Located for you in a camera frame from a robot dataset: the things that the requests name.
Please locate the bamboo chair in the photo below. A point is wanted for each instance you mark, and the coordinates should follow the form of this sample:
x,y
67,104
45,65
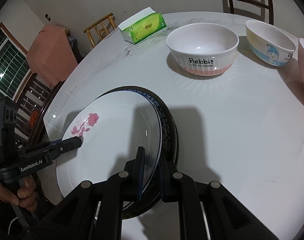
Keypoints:
x,y
102,27

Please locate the green tissue box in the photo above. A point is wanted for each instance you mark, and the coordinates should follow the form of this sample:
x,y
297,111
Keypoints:
x,y
141,25

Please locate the small blue floral plate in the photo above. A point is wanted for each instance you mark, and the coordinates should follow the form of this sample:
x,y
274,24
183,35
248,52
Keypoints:
x,y
164,129

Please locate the white pink Rabbit bowl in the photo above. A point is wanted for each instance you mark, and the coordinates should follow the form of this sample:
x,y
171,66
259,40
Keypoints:
x,y
204,49

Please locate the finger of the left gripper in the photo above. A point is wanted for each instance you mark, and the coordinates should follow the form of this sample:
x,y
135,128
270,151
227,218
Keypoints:
x,y
45,148
64,146

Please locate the large blue floral plate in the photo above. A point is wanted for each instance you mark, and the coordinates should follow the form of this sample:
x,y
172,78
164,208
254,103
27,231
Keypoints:
x,y
170,134

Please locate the yellow blue cartoon bowl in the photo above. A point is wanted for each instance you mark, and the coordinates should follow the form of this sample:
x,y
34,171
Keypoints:
x,y
268,43

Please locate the white plate pink flowers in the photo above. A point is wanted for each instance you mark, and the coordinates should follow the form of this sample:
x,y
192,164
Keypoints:
x,y
112,127

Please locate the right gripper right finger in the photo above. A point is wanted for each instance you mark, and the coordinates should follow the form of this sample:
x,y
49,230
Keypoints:
x,y
173,183

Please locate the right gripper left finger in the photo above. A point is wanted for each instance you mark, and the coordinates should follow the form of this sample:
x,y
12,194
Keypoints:
x,y
134,181

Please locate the left hand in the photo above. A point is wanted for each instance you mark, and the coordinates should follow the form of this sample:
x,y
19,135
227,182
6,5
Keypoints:
x,y
25,196

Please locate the dark wooden side chair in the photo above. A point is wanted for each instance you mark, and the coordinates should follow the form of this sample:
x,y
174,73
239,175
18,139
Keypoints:
x,y
33,100

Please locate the window with grille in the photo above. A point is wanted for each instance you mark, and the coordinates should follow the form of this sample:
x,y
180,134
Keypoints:
x,y
14,69

